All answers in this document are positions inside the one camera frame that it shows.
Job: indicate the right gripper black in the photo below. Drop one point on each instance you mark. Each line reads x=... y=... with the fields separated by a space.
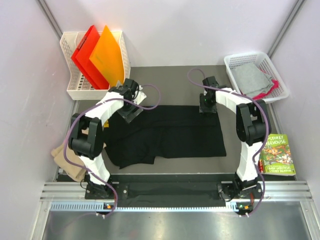
x=203 y=108

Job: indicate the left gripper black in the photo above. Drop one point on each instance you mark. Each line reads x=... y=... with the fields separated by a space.
x=128 y=116

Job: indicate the black t-shirt with flower print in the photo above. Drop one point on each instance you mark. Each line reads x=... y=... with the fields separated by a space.
x=168 y=131

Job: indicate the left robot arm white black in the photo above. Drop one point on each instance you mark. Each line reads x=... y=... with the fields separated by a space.
x=86 y=132

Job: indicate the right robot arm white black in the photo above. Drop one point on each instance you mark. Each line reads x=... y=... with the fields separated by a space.
x=252 y=129

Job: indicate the grey folded t-shirt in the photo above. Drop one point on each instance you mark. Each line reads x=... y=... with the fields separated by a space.
x=250 y=80

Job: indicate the white file organiser tray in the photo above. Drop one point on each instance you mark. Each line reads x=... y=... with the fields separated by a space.
x=79 y=88

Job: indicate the orange plastic folder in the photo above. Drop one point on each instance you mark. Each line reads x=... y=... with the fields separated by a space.
x=107 y=58

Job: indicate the magenta t-shirt in basket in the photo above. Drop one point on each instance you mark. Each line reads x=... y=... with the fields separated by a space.
x=262 y=95

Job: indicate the red plastic folder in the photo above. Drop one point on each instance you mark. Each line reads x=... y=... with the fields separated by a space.
x=81 y=58

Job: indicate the white perforated basket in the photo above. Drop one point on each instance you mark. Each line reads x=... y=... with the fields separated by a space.
x=264 y=63

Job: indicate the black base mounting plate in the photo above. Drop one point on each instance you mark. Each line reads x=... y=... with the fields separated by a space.
x=175 y=190

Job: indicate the green children's book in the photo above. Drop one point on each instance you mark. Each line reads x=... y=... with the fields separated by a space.
x=275 y=158

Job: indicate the white camera on left wrist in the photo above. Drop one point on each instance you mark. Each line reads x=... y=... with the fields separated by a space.
x=139 y=95

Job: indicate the aluminium frame rail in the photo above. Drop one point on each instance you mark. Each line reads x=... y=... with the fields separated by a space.
x=71 y=196

